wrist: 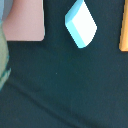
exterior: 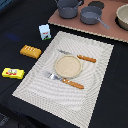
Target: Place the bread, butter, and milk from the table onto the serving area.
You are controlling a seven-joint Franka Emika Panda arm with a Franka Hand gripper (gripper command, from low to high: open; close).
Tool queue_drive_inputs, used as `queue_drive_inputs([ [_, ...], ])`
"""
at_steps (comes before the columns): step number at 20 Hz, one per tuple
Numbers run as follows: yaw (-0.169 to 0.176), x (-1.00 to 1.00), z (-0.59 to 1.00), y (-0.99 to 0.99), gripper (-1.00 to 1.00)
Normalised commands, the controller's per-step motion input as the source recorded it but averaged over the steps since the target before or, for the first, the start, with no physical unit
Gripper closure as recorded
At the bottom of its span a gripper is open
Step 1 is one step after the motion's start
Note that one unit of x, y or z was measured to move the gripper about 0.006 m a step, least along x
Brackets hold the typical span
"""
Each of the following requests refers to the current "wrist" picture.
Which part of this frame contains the pink stovetop board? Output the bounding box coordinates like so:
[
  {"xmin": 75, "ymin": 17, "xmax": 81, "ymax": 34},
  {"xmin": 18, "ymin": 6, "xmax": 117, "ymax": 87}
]
[{"xmin": 3, "ymin": 0, "xmax": 45, "ymax": 41}]

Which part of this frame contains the woven beige placemat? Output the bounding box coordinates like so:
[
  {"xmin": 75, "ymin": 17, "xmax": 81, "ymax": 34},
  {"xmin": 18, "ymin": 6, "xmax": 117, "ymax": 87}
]
[{"xmin": 0, "ymin": 21, "xmax": 11, "ymax": 90}]

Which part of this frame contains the orange bread loaf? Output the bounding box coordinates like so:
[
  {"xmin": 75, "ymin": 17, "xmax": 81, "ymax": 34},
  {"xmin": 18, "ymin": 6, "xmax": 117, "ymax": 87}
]
[{"xmin": 119, "ymin": 0, "xmax": 128, "ymax": 51}]

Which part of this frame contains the white and blue milk carton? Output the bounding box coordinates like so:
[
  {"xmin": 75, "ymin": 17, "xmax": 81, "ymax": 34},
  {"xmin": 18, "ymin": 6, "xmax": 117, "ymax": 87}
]
[{"xmin": 65, "ymin": 0, "xmax": 97, "ymax": 48}]

